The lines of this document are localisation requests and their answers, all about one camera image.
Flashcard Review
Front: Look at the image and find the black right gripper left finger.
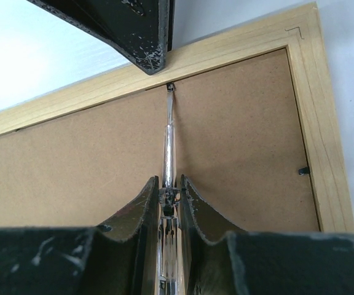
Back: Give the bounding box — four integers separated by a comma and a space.
0, 176, 159, 294

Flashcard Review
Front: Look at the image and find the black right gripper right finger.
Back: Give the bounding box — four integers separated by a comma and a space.
181, 176, 354, 294

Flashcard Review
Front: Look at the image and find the wooden picture frame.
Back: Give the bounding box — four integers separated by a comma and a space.
0, 1, 354, 295

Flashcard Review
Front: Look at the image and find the black frame retaining clip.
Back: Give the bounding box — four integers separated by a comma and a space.
167, 82, 175, 92
297, 166, 310, 176

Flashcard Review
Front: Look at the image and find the clear handled screwdriver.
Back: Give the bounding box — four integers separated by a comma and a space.
157, 89, 181, 294

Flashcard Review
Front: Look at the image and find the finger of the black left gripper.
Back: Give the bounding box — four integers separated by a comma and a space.
30, 0, 175, 76

